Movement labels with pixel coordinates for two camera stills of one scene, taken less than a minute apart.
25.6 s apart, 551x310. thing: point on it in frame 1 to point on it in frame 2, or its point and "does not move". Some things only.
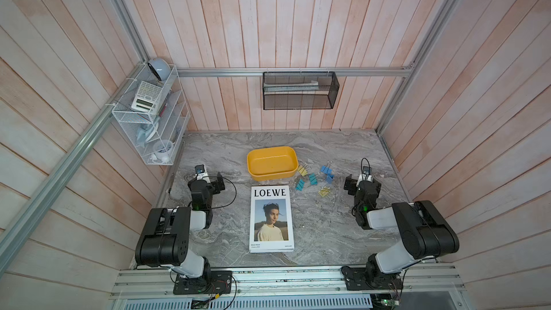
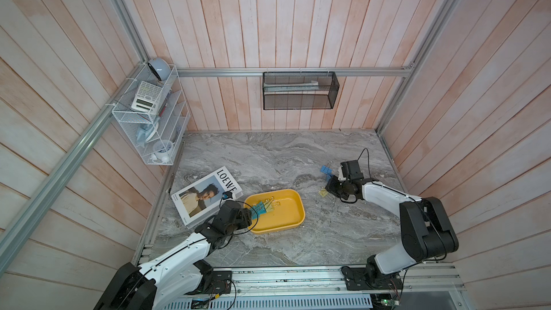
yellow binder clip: x=302 y=171 to x=270 y=204
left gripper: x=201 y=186 to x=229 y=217
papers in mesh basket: x=311 y=85 does not move
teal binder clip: x=300 y=184 to x=254 y=212
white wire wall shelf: x=153 y=110 does not move
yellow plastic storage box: x=272 y=163 to x=290 y=212
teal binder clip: x=313 y=179 to x=260 y=209
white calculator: x=146 y=97 does not move
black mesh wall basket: x=293 y=90 does not move
